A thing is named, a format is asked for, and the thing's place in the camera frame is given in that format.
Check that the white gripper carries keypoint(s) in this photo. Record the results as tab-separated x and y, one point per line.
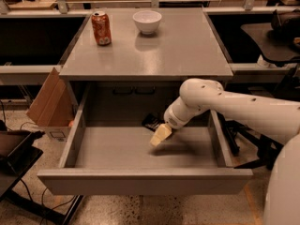
172	119

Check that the black rxbar chocolate wrapper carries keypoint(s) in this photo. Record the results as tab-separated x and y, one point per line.
151	122

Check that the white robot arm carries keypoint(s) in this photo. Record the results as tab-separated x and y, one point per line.
276	119

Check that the grey cabinet counter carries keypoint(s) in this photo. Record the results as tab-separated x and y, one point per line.
184	46

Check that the open grey top drawer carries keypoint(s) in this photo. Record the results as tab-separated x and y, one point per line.
108	150

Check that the white bowl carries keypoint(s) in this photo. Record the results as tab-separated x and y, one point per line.
147	21

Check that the cardboard box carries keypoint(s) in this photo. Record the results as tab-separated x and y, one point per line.
52	110

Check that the orange soda can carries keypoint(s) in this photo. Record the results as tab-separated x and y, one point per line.
101	28

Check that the black office chair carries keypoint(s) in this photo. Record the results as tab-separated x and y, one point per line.
267	37

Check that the black tray stand left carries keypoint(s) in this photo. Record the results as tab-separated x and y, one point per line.
17	156

